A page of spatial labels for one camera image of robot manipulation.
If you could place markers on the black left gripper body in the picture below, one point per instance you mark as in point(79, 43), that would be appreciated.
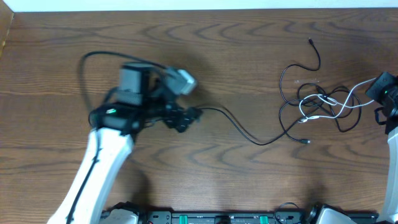
point(179, 117)

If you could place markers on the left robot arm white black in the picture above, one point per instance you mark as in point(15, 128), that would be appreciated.
point(146, 94)

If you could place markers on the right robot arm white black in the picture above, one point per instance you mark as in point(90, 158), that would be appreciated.
point(383, 90)

